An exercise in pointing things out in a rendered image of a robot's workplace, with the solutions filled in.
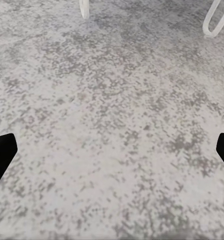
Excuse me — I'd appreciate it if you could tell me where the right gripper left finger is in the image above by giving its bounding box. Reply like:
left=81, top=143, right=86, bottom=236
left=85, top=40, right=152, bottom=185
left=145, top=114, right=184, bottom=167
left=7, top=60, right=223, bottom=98
left=0, top=133, right=18, bottom=179

